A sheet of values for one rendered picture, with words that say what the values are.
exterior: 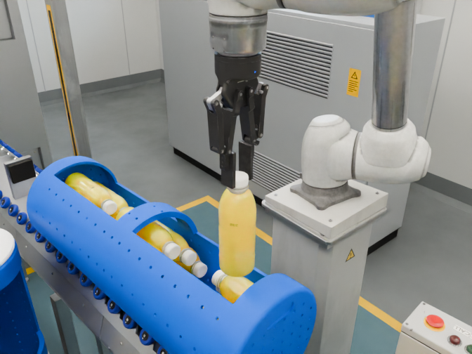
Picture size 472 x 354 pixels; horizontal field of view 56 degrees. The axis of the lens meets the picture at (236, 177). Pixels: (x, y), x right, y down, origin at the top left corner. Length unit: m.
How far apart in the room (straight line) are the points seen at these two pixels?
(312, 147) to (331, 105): 1.22
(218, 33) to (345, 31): 1.86
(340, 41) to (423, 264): 1.50
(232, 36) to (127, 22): 5.69
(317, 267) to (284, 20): 1.67
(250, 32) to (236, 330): 0.52
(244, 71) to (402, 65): 0.65
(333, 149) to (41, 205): 0.88
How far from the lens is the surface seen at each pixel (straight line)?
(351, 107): 2.57
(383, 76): 1.29
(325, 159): 1.45
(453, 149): 3.80
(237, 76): 0.71
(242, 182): 0.80
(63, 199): 1.33
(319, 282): 1.60
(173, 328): 0.97
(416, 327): 1.09
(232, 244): 0.86
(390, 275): 2.97
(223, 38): 0.69
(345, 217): 1.46
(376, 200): 1.56
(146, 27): 6.50
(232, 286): 1.04
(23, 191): 1.96
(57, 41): 2.02
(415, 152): 1.42
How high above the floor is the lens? 1.84
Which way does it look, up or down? 28 degrees down
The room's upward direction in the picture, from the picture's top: straight up
